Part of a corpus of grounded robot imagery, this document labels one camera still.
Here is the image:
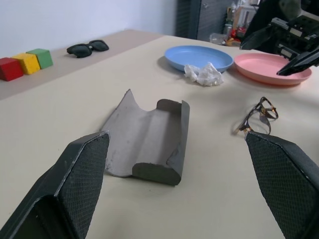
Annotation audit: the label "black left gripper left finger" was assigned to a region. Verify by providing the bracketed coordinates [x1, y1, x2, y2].
[0, 130, 111, 239]

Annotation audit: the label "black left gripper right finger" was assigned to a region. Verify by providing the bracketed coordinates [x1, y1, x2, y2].
[245, 131, 319, 239]

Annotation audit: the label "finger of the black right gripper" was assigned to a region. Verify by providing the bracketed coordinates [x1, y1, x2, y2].
[276, 46, 319, 77]
[239, 24, 275, 51]

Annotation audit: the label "cluttered background shelf items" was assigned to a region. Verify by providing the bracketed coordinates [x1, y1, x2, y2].
[209, 0, 261, 47]

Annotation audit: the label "pink plate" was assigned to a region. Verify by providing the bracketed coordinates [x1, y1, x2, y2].
[233, 52, 313, 86]

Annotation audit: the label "blue plate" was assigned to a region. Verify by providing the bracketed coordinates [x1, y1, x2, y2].
[164, 45, 234, 73]

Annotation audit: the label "dark grey cabinet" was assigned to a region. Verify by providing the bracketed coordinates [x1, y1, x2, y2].
[175, 0, 235, 41]

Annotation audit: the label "crumpled white tissue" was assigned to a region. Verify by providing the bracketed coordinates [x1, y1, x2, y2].
[183, 62, 223, 87]

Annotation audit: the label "tortoiseshell eyeglasses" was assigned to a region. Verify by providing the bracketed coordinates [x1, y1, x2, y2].
[233, 97, 279, 136]

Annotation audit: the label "grey open glasses case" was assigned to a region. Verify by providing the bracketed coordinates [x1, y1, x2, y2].
[100, 89, 191, 186]

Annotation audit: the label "yellow wooden block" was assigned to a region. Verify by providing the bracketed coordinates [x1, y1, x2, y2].
[11, 53, 41, 75]

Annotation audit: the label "green wooden block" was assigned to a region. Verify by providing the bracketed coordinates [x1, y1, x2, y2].
[25, 48, 54, 70]

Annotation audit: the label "red wooden block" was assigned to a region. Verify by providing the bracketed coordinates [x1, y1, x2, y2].
[0, 57, 24, 82]

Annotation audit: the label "black sunglasses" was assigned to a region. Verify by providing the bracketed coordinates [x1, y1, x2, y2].
[66, 39, 110, 59]

